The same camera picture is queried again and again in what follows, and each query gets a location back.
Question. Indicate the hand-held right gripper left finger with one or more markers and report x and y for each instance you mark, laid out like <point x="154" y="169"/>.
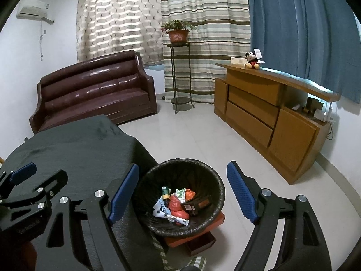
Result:
<point x="124" y="194"/>

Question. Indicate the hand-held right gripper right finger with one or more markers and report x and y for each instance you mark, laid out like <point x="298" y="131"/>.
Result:
<point x="242" y="194"/>

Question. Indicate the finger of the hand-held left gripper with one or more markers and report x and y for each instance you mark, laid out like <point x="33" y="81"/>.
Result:
<point x="24" y="172"/>
<point x="57" y="182"/>

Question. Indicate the long white blue pouch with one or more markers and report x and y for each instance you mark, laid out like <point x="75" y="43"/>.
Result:
<point x="162" y="211"/>

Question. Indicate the dark green bottle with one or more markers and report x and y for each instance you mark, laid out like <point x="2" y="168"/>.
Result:
<point x="165" y="196"/>

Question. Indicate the black box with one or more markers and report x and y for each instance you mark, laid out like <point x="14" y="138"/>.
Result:
<point x="197" y="203"/>

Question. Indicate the black trash bin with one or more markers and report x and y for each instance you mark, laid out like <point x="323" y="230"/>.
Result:
<point x="197" y="172"/>

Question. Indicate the orange plastic bag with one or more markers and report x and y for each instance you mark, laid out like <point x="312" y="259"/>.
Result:
<point x="189" y="195"/>

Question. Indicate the green white paper bag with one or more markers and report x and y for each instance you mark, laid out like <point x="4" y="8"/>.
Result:
<point x="180" y="194"/>

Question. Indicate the dark grey tablecloth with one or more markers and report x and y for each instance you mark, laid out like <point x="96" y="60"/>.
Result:
<point x="70" y="152"/>

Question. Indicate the orange red box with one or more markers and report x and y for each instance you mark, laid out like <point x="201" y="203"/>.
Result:
<point x="214" y="223"/>

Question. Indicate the green checkered cloth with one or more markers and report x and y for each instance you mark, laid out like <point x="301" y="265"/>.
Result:
<point x="160" y="248"/>

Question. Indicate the wooden cabinet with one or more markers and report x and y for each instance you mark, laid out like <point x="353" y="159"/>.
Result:
<point x="293" y="138"/>

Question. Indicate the dark brown leather sofa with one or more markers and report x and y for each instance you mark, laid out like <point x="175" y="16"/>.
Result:
<point x="93" y="90"/>

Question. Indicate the black metal plant stand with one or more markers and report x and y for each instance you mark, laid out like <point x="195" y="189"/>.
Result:
<point x="182" y="101"/>

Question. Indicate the white device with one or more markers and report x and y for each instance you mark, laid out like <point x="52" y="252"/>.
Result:
<point x="321" y="115"/>

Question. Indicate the small brown box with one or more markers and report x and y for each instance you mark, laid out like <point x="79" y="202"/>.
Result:
<point x="314" y="105"/>

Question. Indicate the mouse plush toy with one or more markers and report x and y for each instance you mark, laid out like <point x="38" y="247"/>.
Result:
<point x="252" y="62"/>

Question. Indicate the small beige box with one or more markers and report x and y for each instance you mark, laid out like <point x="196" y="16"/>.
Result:
<point x="238" y="61"/>

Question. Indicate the white air conditioner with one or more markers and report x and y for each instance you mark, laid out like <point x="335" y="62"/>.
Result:
<point x="32" y="10"/>

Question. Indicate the striped curtain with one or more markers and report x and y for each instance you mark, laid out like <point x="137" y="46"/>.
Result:
<point x="214" y="34"/>

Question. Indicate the potted plant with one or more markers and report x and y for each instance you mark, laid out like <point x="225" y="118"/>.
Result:
<point x="177" y="36"/>

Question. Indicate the beige patterned curtain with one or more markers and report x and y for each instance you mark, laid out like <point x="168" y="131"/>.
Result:
<point x="118" y="19"/>

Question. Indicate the blue curtain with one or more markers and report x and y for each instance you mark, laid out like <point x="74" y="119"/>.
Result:
<point x="304" y="28"/>

